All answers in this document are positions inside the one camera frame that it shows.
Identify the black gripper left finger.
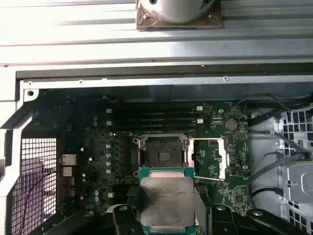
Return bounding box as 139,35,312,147
30,204,145,235

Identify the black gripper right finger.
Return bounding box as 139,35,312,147
207,204,310,235

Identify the silver green CPU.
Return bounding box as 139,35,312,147
138,167,196,233

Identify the metal socket cover frame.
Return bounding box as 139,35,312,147
187,137,230,181

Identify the CPU socket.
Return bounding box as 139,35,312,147
133,134,194,172

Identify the black RAM slot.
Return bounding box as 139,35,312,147
106,117,203,125
112,112,196,118
106,105,203,113
112,123,196,131

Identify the green motherboard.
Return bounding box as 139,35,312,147
36,90,252,221

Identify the silver metal drive cage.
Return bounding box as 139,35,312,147
246,102,313,235

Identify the round coin battery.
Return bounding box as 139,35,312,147
224,118,238,132

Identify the open black PC case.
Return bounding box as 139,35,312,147
0,64,313,235

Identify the square brown mounting plate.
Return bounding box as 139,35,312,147
135,0,225,31

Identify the black looped cable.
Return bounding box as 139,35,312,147
246,151,313,212

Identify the thick grey cable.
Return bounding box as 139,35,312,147
272,131,313,155

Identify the thin black wire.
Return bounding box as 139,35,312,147
234,94,294,115

